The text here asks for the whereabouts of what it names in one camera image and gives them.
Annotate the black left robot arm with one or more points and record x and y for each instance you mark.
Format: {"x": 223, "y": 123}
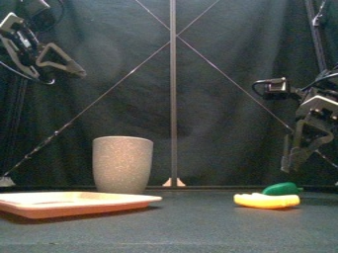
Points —
{"x": 41, "y": 13}

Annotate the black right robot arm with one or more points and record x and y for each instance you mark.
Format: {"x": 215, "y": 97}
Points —
{"x": 316, "y": 39}

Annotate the green toy pepper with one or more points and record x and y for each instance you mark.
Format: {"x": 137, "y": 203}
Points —
{"x": 280, "y": 188}

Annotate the pink square plate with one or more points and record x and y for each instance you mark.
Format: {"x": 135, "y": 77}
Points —
{"x": 69, "y": 201}

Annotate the yellow toy banana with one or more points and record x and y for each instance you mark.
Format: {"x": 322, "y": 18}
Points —
{"x": 265, "y": 201}

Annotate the black cloth backdrop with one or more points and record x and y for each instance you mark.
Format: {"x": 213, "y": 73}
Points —
{"x": 132, "y": 82}

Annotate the speckled grey cup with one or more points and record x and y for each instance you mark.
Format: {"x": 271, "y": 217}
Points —
{"x": 121, "y": 164}

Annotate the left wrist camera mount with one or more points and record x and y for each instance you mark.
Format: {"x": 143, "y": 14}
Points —
{"x": 10, "y": 21}

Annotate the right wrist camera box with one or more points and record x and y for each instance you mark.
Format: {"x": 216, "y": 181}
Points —
{"x": 276, "y": 87}

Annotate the vertical metal frame pole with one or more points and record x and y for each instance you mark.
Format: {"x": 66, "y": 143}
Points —
{"x": 172, "y": 99}

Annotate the white pole foot bracket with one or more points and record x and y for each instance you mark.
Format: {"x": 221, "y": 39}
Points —
{"x": 173, "y": 183}

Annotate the white corner foot bracket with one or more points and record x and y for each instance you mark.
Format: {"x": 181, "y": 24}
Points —
{"x": 5, "y": 182}

